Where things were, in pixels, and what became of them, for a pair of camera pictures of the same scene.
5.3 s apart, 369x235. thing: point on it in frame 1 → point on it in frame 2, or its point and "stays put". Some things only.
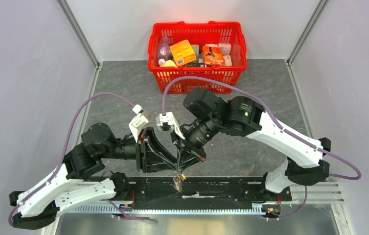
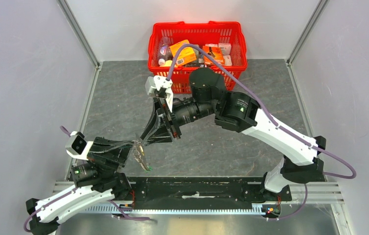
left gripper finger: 158,157 → 103,144
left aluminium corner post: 66,8 stays put
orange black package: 213,56 stays put
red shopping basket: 215,49 stays put
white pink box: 226,48 stays put
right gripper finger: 187,159 → 157,130
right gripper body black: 187,146 → 171,118
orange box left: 183,52 stays put
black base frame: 160,191 stays put
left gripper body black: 141,151 → 110,159
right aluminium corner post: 307,31 stays put
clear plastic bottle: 165,52 stays put
